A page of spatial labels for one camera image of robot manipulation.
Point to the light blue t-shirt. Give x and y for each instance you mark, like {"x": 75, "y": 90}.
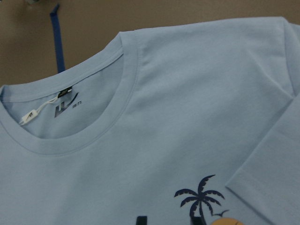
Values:
{"x": 196, "y": 124}

